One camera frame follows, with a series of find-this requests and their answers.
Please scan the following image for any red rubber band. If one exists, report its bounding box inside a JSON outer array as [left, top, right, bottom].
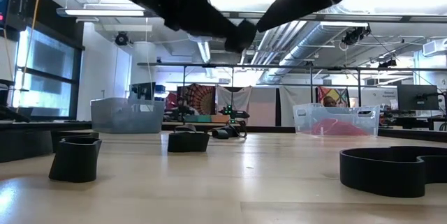
[[312, 118, 350, 137], [310, 124, 335, 137], [335, 122, 369, 137]]

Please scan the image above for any grey translucent plastic basket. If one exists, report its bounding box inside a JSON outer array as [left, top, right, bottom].
[[90, 97, 166, 134]]

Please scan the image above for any large black rubber band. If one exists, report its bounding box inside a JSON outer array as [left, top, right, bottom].
[[339, 146, 447, 199]]

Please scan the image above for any white ceiling unit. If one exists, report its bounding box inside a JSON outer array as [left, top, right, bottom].
[[188, 31, 213, 43]]

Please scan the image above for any black pipe rack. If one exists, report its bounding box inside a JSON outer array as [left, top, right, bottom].
[[136, 61, 447, 108]]

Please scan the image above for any black ceiling-hung device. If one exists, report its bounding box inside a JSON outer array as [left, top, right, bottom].
[[342, 24, 372, 46]]

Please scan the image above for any white hanging cloth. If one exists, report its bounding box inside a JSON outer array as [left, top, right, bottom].
[[278, 85, 318, 127], [215, 85, 253, 113]]

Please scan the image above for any white round column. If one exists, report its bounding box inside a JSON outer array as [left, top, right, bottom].
[[130, 40, 158, 86]]

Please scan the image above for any round black ceiling fixture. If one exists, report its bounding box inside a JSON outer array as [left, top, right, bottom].
[[114, 31, 130, 47]]

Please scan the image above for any orange box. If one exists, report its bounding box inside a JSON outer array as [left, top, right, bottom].
[[211, 113, 231, 124]]

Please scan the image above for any geometric colourful tapestry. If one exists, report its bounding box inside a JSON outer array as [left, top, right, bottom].
[[316, 86, 351, 108]]

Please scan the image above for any teal box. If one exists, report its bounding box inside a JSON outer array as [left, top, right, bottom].
[[184, 113, 212, 124]]

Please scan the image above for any pale partition panel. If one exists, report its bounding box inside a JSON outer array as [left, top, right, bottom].
[[246, 87, 277, 128]]

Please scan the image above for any clear plastic basket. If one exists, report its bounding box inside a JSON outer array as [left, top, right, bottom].
[[292, 103, 381, 137]]

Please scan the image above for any black ceiling spotlight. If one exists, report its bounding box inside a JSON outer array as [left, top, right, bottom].
[[378, 57, 398, 68]]

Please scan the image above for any black computer monitor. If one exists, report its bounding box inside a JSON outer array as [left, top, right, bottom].
[[397, 84, 440, 111]]

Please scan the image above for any large glass window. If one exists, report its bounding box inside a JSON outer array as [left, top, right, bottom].
[[10, 24, 85, 117]]

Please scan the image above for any mandala wall tapestry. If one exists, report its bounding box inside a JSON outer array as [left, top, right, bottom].
[[176, 83, 217, 115]]

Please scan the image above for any white wall sign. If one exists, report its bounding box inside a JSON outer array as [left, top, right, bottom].
[[361, 87, 399, 110]]

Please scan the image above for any yellow cable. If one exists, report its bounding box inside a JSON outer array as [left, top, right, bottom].
[[15, 0, 43, 113]]

